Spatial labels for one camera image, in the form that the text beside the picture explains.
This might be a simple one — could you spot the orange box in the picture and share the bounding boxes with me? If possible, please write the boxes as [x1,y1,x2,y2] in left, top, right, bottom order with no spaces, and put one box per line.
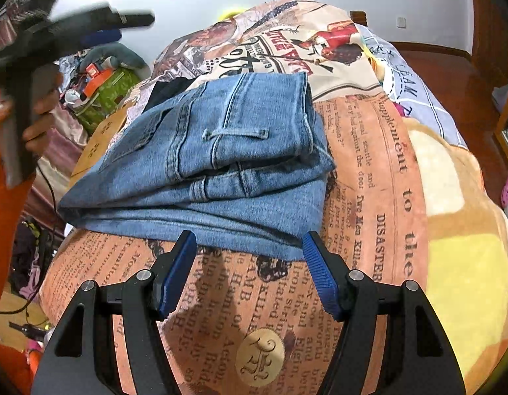
[83,64,115,95]

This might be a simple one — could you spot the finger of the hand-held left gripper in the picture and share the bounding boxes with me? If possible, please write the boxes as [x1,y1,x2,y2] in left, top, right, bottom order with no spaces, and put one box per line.
[93,4,155,29]
[79,29,123,48]

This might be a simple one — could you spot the grey plush pillow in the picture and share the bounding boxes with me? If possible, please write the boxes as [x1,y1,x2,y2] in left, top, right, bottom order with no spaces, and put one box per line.
[79,43,150,70]

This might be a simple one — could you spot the wooden lap desk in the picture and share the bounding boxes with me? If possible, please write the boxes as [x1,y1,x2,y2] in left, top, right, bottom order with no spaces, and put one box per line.
[69,107,133,186]

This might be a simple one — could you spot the person's left hand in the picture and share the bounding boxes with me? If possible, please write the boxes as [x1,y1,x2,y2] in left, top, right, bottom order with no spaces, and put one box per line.
[21,72,64,155]

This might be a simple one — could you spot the printed newspaper pattern blanket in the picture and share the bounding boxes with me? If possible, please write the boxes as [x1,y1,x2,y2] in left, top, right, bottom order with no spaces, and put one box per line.
[38,0,429,395]

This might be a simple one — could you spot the blue denim pants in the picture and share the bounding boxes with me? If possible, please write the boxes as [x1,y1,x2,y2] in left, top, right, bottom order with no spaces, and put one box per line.
[59,72,337,261]

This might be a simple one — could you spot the pile of crumpled clothes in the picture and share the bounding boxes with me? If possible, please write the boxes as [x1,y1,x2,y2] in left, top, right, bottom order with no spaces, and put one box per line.
[57,51,88,79]

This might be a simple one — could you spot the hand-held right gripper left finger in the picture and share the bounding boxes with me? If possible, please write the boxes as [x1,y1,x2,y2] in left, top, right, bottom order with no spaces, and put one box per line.
[30,230,198,395]

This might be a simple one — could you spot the green patterned storage box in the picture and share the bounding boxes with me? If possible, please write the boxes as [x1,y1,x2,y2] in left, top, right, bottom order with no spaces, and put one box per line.
[75,68,141,134]

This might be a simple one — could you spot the yellow cream plush blanket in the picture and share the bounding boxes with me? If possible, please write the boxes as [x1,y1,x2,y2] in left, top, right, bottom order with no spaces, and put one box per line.
[402,117,508,387]

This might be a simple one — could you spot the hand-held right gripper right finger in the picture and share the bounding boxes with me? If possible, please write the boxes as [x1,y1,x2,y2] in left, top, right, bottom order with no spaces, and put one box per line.
[302,230,466,395]

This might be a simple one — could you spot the pile of dark clothes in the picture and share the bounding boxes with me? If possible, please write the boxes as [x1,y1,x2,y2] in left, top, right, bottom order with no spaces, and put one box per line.
[9,218,65,293]

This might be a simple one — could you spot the black cloth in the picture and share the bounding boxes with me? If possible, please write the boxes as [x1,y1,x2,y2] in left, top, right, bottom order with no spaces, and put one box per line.
[145,77,197,112]

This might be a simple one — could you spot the light blue checked bedsheet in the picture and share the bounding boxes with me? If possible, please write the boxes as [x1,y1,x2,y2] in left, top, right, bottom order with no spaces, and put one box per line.
[355,22,469,149]

